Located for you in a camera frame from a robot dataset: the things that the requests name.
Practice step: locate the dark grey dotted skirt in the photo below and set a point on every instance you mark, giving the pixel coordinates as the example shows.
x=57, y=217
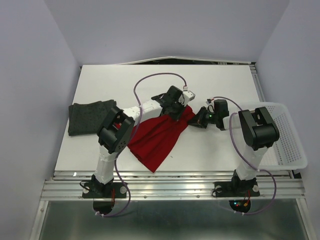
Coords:
x=85, y=119

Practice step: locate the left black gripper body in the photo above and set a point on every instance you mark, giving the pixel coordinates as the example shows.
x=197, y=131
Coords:
x=177, y=108

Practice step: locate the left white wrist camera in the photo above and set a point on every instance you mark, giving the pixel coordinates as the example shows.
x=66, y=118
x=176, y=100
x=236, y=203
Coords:
x=187, y=96

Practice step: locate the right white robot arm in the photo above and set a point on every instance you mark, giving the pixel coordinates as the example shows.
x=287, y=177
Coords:
x=259, y=132

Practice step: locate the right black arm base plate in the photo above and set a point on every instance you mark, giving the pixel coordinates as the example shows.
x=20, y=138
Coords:
x=226, y=189

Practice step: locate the red skirt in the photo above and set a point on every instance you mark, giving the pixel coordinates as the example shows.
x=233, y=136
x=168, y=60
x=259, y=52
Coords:
x=156, y=137

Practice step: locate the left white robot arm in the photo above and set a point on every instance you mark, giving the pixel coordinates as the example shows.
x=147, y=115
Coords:
x=117, y=130

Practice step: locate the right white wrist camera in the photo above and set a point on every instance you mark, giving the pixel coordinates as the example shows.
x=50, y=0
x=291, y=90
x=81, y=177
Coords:
x=210, y=102

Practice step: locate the white plastic basket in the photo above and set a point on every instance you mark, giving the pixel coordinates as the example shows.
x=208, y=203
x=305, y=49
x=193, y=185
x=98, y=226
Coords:
x=287, y=153

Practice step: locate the aluminium rail frame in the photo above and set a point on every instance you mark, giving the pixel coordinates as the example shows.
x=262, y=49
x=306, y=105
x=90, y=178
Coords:
x=175, y=203

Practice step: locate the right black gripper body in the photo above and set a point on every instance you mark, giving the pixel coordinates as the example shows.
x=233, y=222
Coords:
x=205, y=117

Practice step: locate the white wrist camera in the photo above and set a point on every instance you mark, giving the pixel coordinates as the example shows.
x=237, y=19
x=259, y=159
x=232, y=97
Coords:
x=210, y=102
x=187, y=96

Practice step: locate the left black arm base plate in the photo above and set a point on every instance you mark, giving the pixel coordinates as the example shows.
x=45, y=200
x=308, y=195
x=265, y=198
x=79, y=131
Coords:
x=112, y=190

